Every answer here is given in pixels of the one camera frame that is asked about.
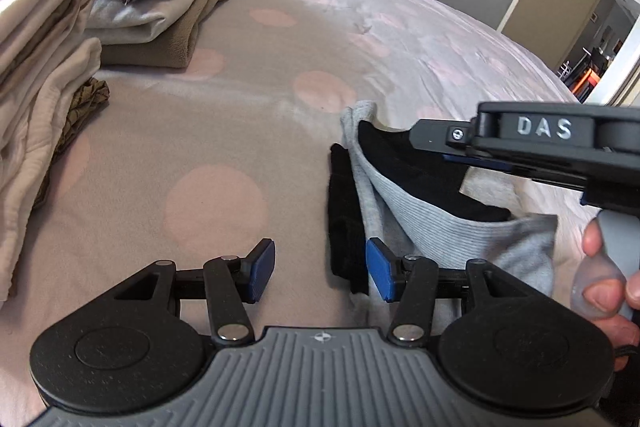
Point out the stack of cream folded clothes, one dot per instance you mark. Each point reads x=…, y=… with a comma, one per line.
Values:
x=35, y=107

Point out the bed with pink dotted sheet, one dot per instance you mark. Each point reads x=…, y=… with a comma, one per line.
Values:
x=225, y=117

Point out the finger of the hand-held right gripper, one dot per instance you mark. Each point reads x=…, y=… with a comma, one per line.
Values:
x=475, y=161
x=440, y=134

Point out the grey black-sleeved shirt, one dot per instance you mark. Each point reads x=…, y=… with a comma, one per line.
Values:
x=440, y=227

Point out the person's right hand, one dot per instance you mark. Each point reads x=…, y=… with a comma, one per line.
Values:
x=602, y=297

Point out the orange chair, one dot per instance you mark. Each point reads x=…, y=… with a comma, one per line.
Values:
x=589, y=82

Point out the brown patterned cloth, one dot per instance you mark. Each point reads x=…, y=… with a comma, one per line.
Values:
x=85, y=99

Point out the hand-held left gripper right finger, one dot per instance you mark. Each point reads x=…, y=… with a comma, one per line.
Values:
x=380, y=269

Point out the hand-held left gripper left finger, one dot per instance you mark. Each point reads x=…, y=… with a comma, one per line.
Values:
x=261, y=269

